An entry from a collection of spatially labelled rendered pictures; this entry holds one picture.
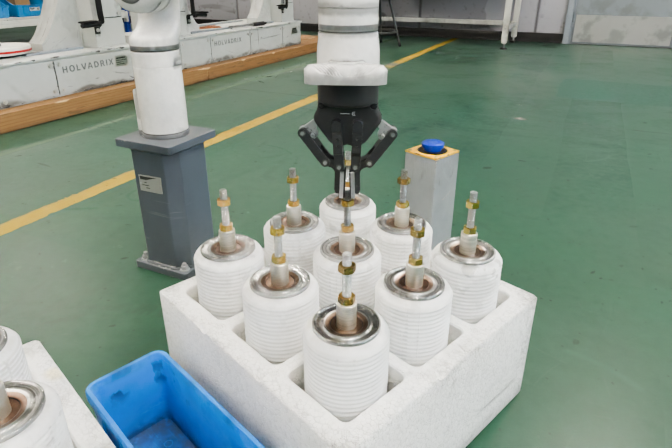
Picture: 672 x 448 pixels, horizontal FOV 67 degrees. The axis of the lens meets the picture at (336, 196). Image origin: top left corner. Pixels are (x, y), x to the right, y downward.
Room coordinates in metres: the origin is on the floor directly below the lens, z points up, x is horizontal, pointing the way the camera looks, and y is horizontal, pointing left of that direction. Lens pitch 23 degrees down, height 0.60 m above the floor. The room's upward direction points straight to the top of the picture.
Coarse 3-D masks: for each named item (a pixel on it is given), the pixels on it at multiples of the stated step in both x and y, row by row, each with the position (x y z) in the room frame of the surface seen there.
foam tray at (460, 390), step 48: (192, 288) 0.64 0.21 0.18; (192, 336) 0.57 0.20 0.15; (240, 336) 0.56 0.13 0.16; (480, 336) 0.53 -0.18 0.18; (528, 336) 0.62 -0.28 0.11; (240, 384) 0.48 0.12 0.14; (288, 384) 0.45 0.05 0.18; (432, 384) 0.45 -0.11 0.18; (480, 384) 0.53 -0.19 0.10; (288, 432) 0.42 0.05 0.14; (336, 432) 0.38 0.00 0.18; (384, 432) 0.39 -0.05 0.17; (432, 432) 0.45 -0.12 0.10
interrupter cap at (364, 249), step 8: (328, 240) 0.65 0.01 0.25; (336, 240) 0.65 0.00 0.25; (360, 240) 0.65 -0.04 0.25; (320, 248) 0.63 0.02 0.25; (328, 248) 0.63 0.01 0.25; (336, 248) 0.63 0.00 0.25; (360, 248) 0.63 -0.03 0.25; (368, 248) 0.63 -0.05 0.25; (328, 256) 0.60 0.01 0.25; (336, 256) 0.60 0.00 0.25; (352, 256) 0.60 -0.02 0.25; (360, 256) 0.61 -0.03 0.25; (368, 256) 0.60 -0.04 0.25
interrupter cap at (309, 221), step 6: (282, 216) 0.73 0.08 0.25; (306, 216) 0.73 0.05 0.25; (312, 216) 0.73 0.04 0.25; (270, 222) 0.71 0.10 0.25; (282, 222) 0.71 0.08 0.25; (306, 222) 0.71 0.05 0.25; (312, 222) 0.71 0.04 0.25; (318, 222) 0.71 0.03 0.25; (288, 228) 0.69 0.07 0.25; (294, 228) 0.69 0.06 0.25; (300, 228) 0.69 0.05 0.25; (306, 228) 0.69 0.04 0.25; (312, 228) 0.69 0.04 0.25
